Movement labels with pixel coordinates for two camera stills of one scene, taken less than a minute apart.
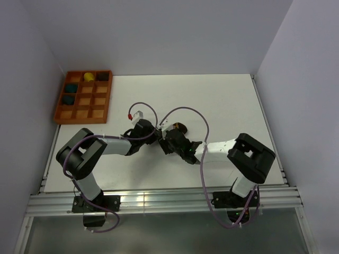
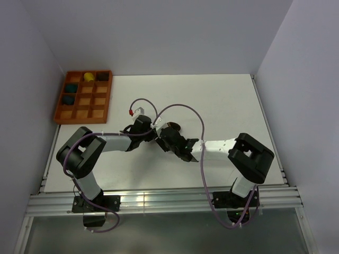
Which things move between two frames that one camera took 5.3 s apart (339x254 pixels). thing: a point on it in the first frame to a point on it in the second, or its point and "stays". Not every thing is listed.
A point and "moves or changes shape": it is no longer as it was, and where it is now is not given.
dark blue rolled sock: [68, 99] stays
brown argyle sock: [180, 127] moves or changes shape
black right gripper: [163, 144] stays
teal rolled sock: [71, 88] stays
